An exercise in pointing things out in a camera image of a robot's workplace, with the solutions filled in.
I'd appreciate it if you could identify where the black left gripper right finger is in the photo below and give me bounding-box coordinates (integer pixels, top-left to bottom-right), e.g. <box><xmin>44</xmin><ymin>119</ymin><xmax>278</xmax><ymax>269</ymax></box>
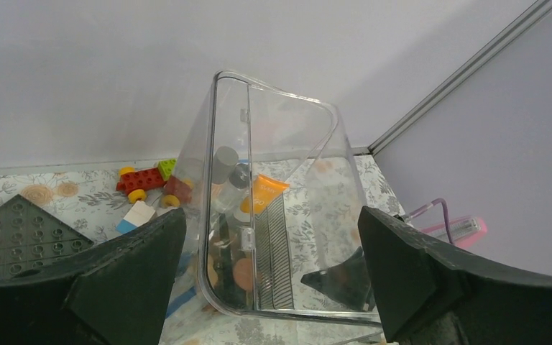
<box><xmin>358</xmin><ymin>206</ymin><xmax>552</xmax><ymax>344</ymax></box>

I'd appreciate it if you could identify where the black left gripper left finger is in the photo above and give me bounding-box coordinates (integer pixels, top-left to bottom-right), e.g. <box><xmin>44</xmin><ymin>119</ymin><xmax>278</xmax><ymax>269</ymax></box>
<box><xmin>0</xmin><ymin>209</ymin><xmax>187</xmax><ymax>344</ymax></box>

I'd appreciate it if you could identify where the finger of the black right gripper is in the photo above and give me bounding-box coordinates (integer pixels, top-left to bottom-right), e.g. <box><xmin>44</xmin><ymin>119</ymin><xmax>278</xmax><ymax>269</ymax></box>
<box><xmin>300</xmin><ymin>247</ymin><xmax>376</xmax><ymax>312</ymax></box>

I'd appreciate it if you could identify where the orange cream tube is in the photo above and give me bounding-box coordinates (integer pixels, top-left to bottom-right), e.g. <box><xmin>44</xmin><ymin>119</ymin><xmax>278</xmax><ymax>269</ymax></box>
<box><xmin>240</xmin><ymin>174</ymin><xmax>289</xmax><ymax>215</ymax></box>

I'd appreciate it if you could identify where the clear acrylic organizer box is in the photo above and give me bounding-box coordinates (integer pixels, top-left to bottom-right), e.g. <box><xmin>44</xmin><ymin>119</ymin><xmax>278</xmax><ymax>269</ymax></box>
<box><xmin>162</xmin><ymin>71</ymin><xmax>380</xmax><ymax>344</ymax></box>

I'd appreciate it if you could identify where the beige foundation tube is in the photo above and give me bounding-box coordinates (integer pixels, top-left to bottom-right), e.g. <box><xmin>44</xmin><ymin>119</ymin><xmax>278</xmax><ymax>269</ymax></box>
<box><xmin>211</xmin><ymin>146</ymin><xmax>239</xmax><ymax>185</ymax></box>

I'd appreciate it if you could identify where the orange round sponge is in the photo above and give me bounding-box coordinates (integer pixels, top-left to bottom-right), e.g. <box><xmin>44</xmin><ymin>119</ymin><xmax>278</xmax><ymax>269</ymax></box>
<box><xmin>233</xmin><ymin>257</ymin><xmax>254</xmax><ymax>292</ymax></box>

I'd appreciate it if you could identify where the blue toy block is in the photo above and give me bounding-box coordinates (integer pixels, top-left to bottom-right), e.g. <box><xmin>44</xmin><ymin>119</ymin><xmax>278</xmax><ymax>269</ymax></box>
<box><xmin>116</xmin><ymin>201</ymin><xmax>157</xmax><ymax>234</ymax></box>

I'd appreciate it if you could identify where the red yellow toy piece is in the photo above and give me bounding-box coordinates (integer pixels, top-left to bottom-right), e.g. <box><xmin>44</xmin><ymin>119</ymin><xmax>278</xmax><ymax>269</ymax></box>
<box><xmin>115</xmin><ymin>159</ymin><xmax>195</xmax><ymax>208</ymax></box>

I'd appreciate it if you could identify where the dark grey building plate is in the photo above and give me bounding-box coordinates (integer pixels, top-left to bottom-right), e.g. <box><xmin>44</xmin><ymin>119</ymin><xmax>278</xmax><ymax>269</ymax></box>
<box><xmin>0</xmin><ymin>195</ymin><xmax>94</xmax><ymax>280</ymax></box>

